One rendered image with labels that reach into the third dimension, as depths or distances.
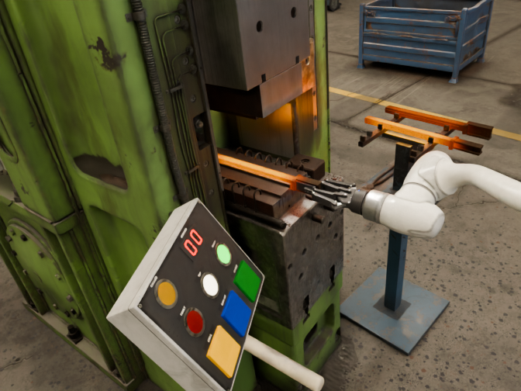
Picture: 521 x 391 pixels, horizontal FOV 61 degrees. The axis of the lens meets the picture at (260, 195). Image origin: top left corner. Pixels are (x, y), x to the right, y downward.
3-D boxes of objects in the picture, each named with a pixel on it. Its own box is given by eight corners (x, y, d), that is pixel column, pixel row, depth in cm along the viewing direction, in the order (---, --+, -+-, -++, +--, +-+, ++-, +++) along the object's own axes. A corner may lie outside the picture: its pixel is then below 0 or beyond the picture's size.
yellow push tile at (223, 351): (241, 346, 94) (220, 324, 92) (232, 377, 88) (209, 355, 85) (235, 348, 95) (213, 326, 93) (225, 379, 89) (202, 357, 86)
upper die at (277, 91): (303, 93, 133) (301, 61, 127) (263, 119, 120) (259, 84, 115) (202, 76, 156) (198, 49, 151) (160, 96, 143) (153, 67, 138)
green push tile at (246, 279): (261, 279, 110) (243, 259, 108) (254, 302, 104) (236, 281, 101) (255, 281, 111) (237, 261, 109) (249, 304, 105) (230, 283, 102)
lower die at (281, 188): (308, 191, 152) (307, 170, 147) (274, 222, 140) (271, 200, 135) (218, 163, 175) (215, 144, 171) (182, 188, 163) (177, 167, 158)
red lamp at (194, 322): (210, 324, 88) (206, 309, 86) (194, 340, 86) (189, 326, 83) (198, 318, 90) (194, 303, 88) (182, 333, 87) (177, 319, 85)
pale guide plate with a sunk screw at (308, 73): (315, 85, 160) (313, 37, 151) (301, 95, 155) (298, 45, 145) (310, 84, 161) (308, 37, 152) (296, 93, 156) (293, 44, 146)
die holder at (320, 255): (343, 268, 183) (343, 176, 158) (292, 330, 159) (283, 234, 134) (240, 226, 213) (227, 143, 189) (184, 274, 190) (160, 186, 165)
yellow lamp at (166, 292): (183, 297, 85) (178, 281, 83) (165, 313, 82) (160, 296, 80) (172, 290, 87) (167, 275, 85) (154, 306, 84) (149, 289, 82)
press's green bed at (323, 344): (343, 341, 208) (343, 268, 183) (299, 403, 185) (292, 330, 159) (251, 295, 239) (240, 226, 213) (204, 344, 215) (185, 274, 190)
